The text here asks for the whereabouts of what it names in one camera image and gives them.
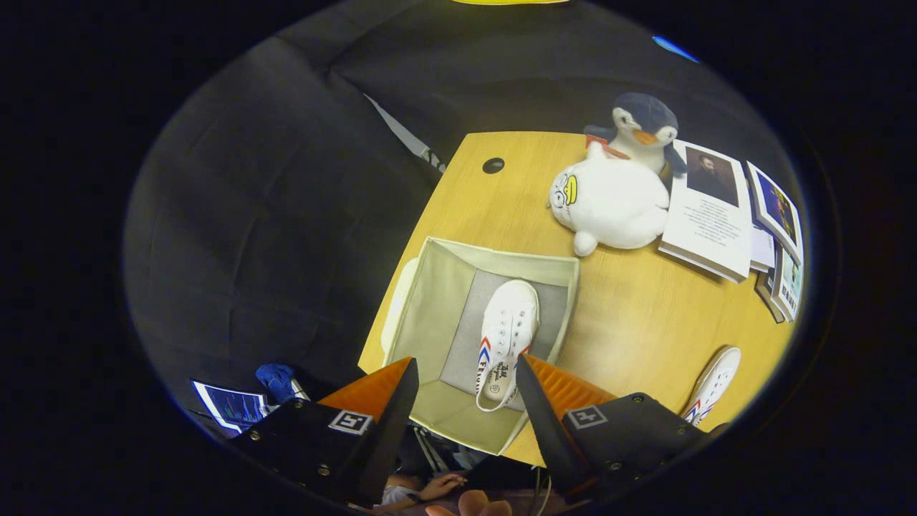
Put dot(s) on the penguin plush toy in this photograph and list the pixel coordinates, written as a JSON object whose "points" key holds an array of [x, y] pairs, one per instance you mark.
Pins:
{"points": [[641, 122]]}

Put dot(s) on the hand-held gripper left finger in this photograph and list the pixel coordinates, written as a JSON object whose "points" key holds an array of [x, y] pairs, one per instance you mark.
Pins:
{"points": [[322, 444]]}

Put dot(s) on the plain white book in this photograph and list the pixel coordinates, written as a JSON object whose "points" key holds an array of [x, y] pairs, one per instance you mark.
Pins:
{"points": [[763, 247]]}

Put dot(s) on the blue lit monitor screen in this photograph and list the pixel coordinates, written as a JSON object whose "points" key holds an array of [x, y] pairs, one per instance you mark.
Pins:
{"points": [[233, 407]]}

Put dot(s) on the grey storage box lid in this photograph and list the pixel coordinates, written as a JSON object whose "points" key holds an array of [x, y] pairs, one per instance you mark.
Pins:
{"points": [[396, 308]]}

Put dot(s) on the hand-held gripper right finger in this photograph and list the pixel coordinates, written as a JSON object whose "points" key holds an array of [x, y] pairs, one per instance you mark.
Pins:
{"points": [[623, 430]]}

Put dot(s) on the grey fabric storage box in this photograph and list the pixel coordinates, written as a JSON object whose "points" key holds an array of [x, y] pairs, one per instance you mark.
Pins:
{"points": [[430, 308]]}

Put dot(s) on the book with blue picture cover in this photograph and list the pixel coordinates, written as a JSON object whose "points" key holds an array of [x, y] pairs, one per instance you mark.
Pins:
{"points": [[777, 208]]}

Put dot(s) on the white book with portrait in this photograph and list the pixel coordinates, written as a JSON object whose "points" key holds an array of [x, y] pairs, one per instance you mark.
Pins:
{"points": [[706, 222]]}

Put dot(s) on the person's dark clothing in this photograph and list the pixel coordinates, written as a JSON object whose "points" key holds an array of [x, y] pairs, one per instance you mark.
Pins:
{"points": [[448, 459]]}

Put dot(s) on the book with pale green cover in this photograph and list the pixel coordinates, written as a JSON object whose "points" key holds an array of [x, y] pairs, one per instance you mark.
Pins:
{"points": [[788, 287]]}

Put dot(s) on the blue cloth object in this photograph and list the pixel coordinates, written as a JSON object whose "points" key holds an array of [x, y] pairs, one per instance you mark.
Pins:
{"points": [[276, 378]]}

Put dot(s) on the white canvas shoe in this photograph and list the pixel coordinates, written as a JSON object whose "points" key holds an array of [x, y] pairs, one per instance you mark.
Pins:
{"points": [[716, 380], [509, 315]]}

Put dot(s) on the white plush toy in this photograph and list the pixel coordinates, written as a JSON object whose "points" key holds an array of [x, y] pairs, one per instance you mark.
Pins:
{"points": [[616, 204]]}

